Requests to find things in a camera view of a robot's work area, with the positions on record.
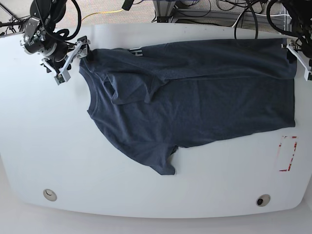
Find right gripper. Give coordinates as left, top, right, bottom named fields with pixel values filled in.
left=39, top=36, right=95, bottom=78

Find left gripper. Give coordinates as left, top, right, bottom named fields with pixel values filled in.
left=281, top=43, right=312, bottom=73

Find dark blue T-shirt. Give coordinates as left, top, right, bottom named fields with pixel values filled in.
left=79, top=38, right=297, bottom=176

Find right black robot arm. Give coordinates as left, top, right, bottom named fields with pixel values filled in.
left=20, top=0, right=94, bottom=84

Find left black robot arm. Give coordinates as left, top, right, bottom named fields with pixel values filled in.
left=280, top=0, right=312, bottom=67

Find black tripod legs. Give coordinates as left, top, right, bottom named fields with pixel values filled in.
left=0, top=0, right=32, bottom=23

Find red tape rectangle marking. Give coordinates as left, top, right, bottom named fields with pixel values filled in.
left=276, top=136, right=298, bottom=172

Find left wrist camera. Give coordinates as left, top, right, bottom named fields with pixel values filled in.
left=304, top=71, right=312, bottom=81

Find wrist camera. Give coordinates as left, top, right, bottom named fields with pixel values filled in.
left=304, top=71, right=312, bottom=81
left=54, top=71, right=71, bottom=85

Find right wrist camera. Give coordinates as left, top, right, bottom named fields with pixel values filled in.
left=54, top=71, right=71, bottom=85

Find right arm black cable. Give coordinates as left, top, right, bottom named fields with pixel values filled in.
left=41, top=0, right=82, bottom=46

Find yellow cable on floor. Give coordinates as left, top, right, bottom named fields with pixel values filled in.
left=81, top=8, right=124, bottom=22

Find white cable on floor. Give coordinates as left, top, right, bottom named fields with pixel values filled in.
left=231, top=11, right=244, bottom=28

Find aluminium frame stand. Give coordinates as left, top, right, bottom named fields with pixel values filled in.
left=153, top=0, right=178, bottom=23

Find left table cable grommet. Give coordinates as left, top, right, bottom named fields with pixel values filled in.
left=43, top=189, right=57, bottom=202

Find table cable grommet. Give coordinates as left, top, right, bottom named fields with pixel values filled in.
left=256, top=194, right=271, bottom=207
left=43, top=189, right=57, bottom=202

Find right table cable grommet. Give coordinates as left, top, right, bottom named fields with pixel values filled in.
left=256, top=194, right=271, bottom=207

